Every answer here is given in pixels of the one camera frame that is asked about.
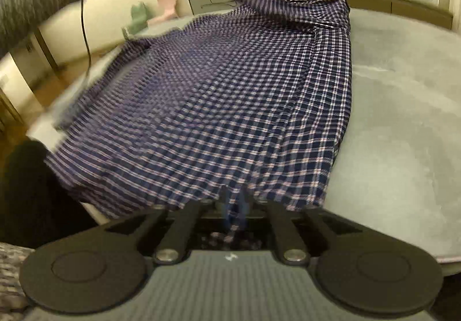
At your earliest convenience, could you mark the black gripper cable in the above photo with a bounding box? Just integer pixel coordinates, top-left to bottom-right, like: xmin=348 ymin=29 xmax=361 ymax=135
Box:
xmin=80 ymin=0 xmax=93 ymax=81

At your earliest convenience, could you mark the pink plastic child chair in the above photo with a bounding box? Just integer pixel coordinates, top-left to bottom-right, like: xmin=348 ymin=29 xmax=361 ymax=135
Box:
xmin=147 ymin=0 xmax=179 ymax=26

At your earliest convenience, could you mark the right grey knit sleeve forearm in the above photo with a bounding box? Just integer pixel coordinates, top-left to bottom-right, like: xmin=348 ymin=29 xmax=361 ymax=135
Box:
xmin=0 ymin=243 xmax=34 ymax=320

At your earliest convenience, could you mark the green plastic child chair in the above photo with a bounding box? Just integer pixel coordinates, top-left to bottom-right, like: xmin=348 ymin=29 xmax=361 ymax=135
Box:
xmin=122 ymin=2 xmax=150 ymax=39

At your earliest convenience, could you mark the navy plaid shirt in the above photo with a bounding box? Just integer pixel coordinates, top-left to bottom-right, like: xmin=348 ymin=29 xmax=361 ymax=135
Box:
xmin=46 ymin=0 xmax=352 ymax=229

